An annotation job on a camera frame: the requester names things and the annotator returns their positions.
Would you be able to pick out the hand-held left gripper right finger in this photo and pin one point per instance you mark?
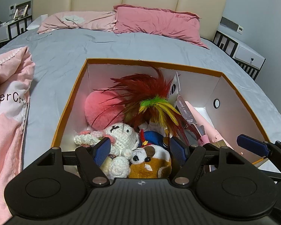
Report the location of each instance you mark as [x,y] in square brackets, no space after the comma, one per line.
[179,151]

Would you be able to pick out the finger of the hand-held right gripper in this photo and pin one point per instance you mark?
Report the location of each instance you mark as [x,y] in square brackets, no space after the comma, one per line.
[271,175]
[253,144]

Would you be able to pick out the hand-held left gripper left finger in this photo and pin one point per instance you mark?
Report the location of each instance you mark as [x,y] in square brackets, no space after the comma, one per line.
[101,151]

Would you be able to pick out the white crochet bunny doll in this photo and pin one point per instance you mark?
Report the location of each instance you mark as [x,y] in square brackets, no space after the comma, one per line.
[121,133]

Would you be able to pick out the brown dog plush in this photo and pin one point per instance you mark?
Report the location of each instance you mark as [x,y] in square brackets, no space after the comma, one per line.
[152,166]

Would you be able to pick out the orange cardboard box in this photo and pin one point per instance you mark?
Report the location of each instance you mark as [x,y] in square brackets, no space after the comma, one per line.
[236,112]

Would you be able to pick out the pink peach plush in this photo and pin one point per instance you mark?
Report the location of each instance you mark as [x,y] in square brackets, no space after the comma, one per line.
[98,112]

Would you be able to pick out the maroon box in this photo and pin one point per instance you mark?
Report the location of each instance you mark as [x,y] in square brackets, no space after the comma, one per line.
[186,112]

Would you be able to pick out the long pink device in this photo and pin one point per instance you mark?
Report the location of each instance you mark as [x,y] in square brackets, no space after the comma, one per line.
[201,117]

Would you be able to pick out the red feather toy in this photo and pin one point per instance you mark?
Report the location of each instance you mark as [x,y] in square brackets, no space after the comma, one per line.
[145,84]

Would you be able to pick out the white black nightstand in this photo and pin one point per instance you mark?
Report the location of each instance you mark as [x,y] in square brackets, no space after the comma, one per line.
[248,56]
[0,34]

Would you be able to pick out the pink quilt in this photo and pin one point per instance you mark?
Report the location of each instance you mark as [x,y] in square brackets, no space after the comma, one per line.
[7,112]

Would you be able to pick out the bed with grey sheet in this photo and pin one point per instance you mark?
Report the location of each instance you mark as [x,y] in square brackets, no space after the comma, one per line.
[60,51]

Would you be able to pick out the dark pink pillow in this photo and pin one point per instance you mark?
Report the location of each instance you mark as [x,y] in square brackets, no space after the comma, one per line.
[154,22]

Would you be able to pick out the light pink pillow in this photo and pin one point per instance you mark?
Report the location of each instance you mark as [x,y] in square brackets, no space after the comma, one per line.
[84,21]

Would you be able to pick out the white wall thermostat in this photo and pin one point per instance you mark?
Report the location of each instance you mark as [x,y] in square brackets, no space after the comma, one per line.
[239,28]

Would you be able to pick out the grey wall panel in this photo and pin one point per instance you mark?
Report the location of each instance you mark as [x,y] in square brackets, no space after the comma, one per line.
[228,22]

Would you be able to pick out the photo frame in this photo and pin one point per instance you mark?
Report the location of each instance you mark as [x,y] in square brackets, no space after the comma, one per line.
[20,11]

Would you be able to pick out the dark grey wall strip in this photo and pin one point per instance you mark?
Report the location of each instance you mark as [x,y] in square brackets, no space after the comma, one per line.
[23,3]

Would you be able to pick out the white wall socket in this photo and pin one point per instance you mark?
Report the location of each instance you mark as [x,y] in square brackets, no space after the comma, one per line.
[12,7]

